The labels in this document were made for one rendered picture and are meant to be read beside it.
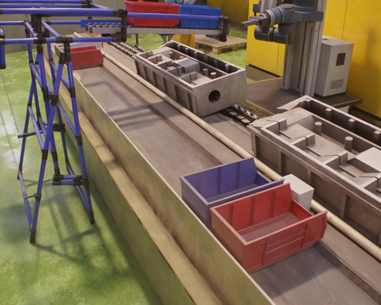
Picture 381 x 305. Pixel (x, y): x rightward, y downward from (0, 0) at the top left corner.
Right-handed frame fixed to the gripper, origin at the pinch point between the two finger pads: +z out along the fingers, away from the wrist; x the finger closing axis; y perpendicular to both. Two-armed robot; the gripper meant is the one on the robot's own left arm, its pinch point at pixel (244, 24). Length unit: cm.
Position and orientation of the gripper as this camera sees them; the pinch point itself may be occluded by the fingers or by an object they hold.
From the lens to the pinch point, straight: 239.2
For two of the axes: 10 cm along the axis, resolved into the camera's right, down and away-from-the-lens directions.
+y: -1.5, -8.3, -5.4
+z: -8.7, 3.7, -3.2
